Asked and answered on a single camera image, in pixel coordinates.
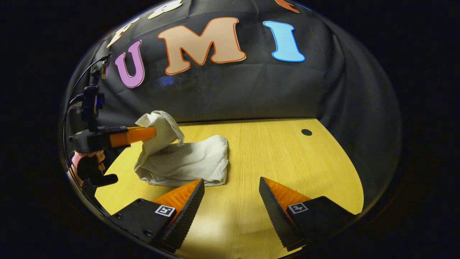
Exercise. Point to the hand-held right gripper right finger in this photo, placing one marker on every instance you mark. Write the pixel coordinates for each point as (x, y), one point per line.
(276, 216)

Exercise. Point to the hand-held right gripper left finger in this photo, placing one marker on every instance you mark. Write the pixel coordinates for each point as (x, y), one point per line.
(187, 214)

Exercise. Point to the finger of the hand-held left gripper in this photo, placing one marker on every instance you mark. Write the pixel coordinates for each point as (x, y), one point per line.
(133, 136)

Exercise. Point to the cream white jeans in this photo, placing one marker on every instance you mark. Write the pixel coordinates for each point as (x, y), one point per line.
(187, 162)

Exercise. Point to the black backdrop cloth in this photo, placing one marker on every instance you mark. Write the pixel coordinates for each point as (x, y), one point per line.
(251, 93)

